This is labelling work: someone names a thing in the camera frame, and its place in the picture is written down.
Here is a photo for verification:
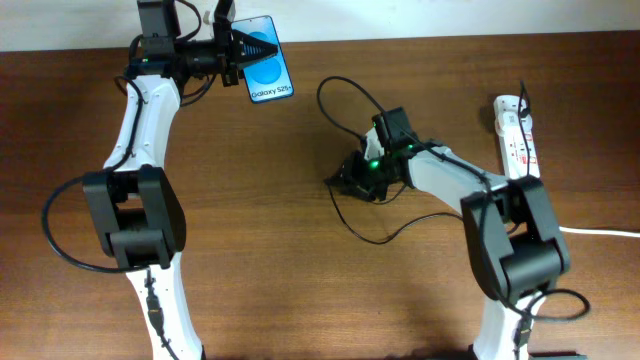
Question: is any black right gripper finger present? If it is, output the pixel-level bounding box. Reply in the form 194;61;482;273
323;167;353;189
344;185;376;202

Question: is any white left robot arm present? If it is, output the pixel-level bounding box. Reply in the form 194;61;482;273
82;0;278;359

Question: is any white power strip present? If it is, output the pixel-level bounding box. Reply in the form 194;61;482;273
493;95;540;179

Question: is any black charging cable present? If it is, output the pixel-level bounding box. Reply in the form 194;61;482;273
324;80;534;246

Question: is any white charger adapter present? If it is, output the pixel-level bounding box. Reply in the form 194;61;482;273
498;111;532;132

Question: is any blue Galaxy smartphone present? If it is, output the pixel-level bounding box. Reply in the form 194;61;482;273
232;15;294;103

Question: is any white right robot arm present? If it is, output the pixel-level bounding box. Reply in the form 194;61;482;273
324;108;571;359

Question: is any white power strip cord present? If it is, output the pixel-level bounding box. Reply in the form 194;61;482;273
558;225;640;239

